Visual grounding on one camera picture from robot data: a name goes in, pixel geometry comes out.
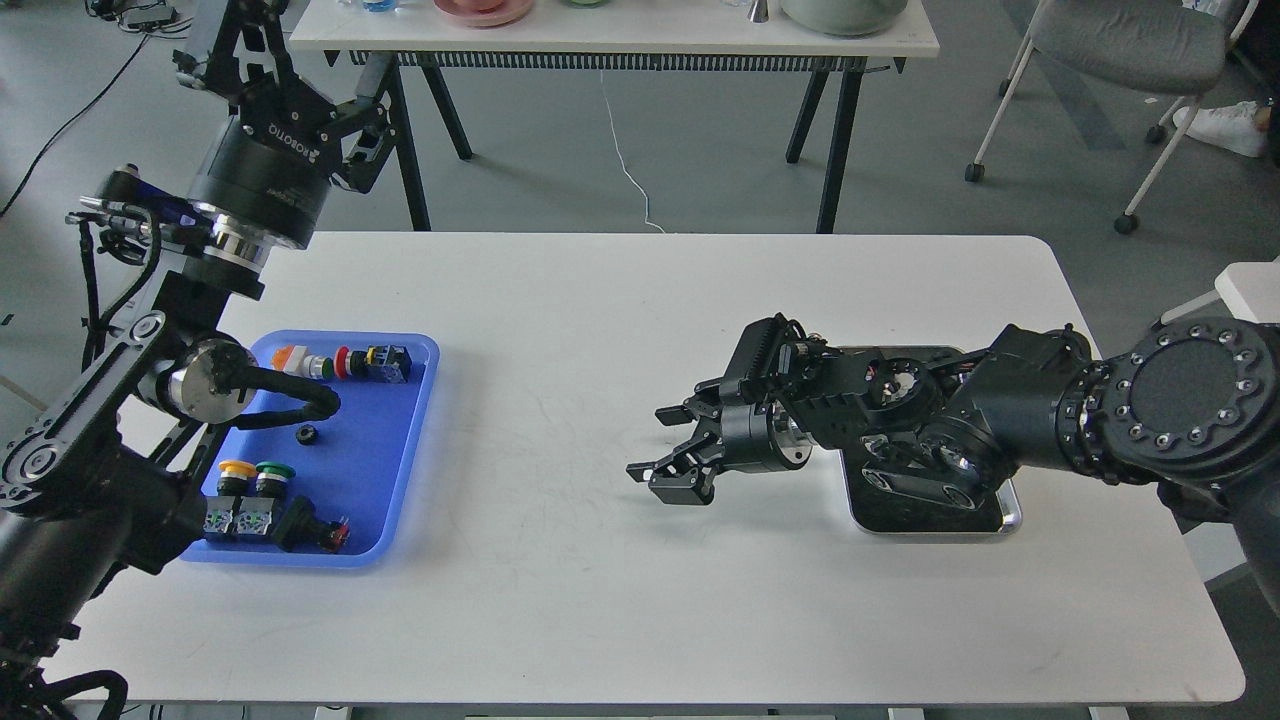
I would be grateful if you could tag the person in jeans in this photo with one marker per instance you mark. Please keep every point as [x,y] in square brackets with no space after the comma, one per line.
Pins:
[1244,128]

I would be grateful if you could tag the yellow push button switch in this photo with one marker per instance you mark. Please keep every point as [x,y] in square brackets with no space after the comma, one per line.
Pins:
[222,509]

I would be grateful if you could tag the green push button switch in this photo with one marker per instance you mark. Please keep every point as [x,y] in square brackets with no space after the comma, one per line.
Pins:
[259,513]

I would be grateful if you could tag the steel tray with black mat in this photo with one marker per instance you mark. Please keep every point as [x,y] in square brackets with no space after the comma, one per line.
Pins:
[990,510]

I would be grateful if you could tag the white side table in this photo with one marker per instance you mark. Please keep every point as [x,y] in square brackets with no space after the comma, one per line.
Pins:
[1250,291]

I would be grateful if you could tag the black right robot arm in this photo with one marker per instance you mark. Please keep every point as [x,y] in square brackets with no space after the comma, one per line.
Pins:
[1192,408]

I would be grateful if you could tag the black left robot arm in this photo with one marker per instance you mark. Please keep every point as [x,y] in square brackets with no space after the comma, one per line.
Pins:
[109,476]

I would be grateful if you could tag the blue plastic tray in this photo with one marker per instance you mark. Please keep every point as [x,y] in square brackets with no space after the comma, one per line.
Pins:
[360,465]

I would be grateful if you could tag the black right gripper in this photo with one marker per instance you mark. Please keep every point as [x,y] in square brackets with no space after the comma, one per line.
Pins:
[755,438]

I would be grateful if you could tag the grey-green bowl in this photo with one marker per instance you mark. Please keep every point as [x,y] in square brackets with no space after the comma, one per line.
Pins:
[844,18]

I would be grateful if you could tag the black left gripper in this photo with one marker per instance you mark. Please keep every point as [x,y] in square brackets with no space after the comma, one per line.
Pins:
[285,145]

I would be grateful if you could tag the grey office chair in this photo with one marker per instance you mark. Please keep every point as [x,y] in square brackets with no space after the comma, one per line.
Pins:
[1176,48]

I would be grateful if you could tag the silver cone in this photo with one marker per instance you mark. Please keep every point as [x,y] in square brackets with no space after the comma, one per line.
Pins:
[758,11]

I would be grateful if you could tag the pink plate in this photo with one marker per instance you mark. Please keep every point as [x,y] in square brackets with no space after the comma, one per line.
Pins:
[484,14]

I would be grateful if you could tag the white background table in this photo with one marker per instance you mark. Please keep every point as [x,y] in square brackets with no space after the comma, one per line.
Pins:
[628,35]

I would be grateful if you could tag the black red-tipped switch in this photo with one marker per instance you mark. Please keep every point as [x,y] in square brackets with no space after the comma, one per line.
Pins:
[300,525]

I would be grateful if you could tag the orange white push button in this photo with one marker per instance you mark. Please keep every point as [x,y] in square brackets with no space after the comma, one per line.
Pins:
[298,360]

